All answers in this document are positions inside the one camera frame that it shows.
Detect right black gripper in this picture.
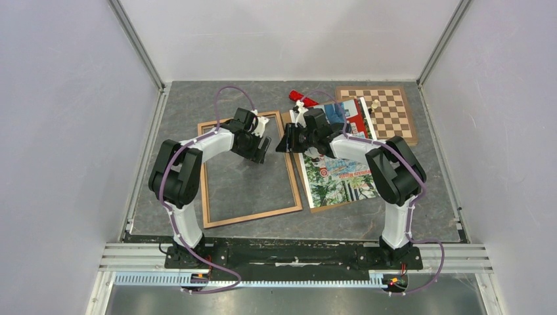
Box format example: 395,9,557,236
277,122,318,153

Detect wooden picture frame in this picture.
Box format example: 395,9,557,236
196,110,303,230

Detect colourful photo poster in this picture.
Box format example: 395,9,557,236
289,98,378,209

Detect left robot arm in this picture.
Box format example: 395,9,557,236
148,108,271,268

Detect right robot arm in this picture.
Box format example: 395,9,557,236
276,106,426,268

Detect red cylindrical object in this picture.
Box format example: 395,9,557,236
288,90,319,107

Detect wooden chessboard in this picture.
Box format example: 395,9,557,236
336,86,418,146

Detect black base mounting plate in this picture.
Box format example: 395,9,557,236
164,237,423,282

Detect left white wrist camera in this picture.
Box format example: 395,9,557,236
251,115,269,138

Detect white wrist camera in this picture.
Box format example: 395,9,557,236
292,100,309,127
251,115,269,138

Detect brown frame backing board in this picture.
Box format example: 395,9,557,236
280,98,380,215

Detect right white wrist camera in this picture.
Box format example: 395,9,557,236
292,100,309,127

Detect aluminium rail frame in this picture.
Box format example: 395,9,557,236
86,242,506,314

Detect left aluminium corner post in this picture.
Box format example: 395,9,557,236
107,0,171,93

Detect aluminium corner post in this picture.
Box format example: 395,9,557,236
107,0,171,93
416,0,473,89

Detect right aluminium corner post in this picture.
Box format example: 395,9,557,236
416,0,473,89

